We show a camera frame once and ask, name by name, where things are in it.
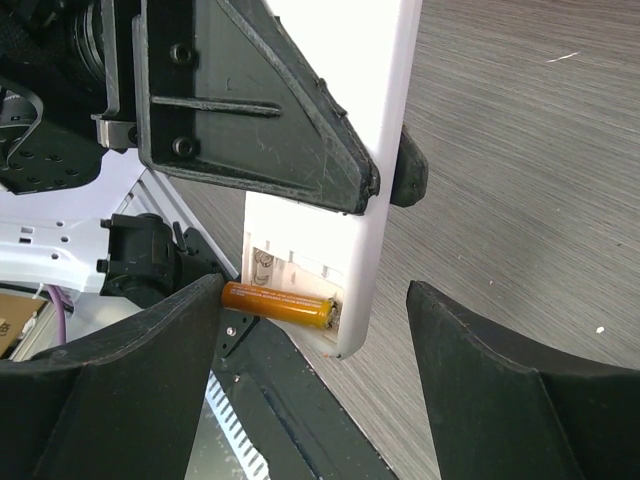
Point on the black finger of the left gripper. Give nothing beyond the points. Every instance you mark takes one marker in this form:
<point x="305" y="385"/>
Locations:
<point x="224" y="96"/>

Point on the cardboard box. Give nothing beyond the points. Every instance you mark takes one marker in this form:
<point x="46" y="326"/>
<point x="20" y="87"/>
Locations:
<point x="20" y="316"/>

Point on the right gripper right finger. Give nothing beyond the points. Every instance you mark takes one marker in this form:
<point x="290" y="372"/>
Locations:
<point x="504" y="406"/>

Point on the white remote control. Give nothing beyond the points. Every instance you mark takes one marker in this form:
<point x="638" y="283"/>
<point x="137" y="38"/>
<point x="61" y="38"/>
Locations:
<point x="364" y="51"/>

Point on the slotted cable duct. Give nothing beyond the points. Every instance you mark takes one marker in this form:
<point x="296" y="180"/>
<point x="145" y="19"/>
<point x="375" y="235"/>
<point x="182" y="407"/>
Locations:
<point x="250" y="460"/>

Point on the orange battery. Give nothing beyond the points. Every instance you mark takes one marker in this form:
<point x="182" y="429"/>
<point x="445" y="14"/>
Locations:
<point x="293" y="308"/>

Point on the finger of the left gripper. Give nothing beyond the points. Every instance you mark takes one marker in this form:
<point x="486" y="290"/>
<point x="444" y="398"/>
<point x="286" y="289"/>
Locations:
<point x="411" y="172"/>

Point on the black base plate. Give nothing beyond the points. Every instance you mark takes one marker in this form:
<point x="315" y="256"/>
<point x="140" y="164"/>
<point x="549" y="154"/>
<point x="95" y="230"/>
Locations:
<point x="290" y="415"/>

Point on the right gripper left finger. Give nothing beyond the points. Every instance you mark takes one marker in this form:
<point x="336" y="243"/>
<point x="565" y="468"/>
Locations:
<point x="121" y="403"/>

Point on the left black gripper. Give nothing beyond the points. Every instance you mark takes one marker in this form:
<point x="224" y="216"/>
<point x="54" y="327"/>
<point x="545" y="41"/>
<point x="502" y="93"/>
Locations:
<point x="91" y="44"/>

